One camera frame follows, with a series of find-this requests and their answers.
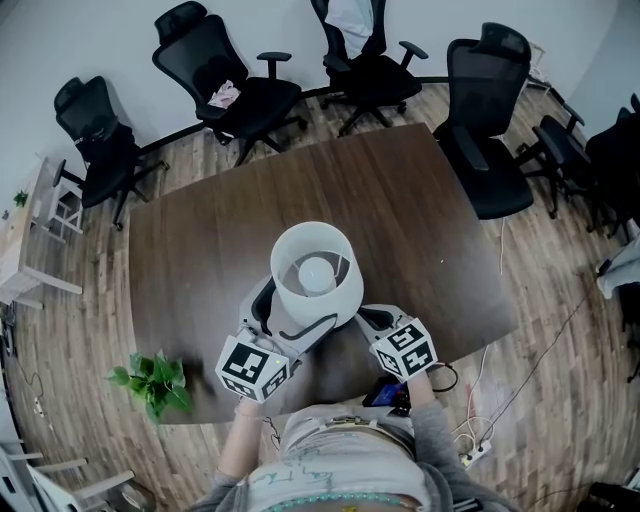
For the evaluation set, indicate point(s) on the black mesh office chair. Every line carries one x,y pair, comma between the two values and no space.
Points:
107,150
485,125
240,95
617,160
560,145
370,80

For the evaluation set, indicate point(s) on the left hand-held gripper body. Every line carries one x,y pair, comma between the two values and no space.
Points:
247,367

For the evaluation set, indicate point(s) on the pink cloth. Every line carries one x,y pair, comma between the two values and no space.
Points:
223,95

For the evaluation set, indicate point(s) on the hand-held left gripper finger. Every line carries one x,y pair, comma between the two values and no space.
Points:
310,336

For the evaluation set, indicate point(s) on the light wooden desk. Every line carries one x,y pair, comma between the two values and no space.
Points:
15,250

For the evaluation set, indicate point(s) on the person's left forearm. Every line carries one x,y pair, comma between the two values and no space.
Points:
242,440

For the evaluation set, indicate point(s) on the small green plant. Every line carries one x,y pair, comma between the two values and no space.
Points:
20,198

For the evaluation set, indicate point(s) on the white wooden chair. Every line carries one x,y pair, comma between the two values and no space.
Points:
50,485

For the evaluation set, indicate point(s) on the person's right forearm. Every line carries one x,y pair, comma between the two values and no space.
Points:
422,395

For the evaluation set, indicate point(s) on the white lamp with round shade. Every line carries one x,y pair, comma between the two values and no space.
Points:
320,280

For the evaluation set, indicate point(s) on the white wooden stool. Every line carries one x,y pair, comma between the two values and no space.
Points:
62,200

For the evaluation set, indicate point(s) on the black device with blue screen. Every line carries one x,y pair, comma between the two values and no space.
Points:
385,395

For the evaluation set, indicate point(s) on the white power strip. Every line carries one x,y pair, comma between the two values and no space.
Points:
475,452

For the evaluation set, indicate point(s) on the person's torso in light clothing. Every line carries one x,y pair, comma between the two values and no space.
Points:
340,460

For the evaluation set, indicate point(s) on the green leafy potted plant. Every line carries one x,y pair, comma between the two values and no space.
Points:
157,382

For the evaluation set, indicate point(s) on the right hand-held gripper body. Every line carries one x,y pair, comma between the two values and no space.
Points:
407,347

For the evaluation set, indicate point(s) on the dark wooden table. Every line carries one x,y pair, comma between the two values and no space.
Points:
390,200

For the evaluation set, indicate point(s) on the white garment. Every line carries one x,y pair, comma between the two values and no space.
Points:
350,22

